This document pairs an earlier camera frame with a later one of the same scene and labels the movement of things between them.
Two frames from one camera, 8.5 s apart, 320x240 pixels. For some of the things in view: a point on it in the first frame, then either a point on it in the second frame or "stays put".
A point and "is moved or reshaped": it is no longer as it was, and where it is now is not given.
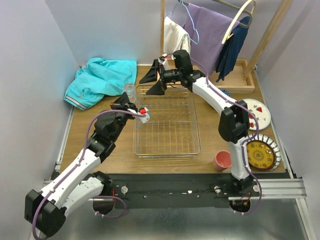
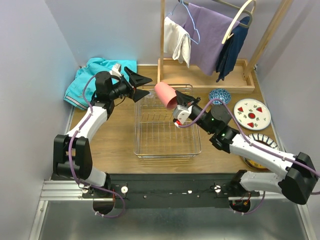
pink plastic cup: (223, 160) to (166, 94)
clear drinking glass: (130, 89) is moved or reshaped
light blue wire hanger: (191, 18) stays put
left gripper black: (119, 106) to (130, 85)
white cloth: (175, 37) stays put
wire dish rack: (173, 129) stays put
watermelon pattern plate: (262, 112) stays put
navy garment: (231, 49) stays put
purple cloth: (208, 30) stays put
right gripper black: (159, 88) to (186, 100)
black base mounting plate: (170, 190) stays put
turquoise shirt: (99, 77) stays put
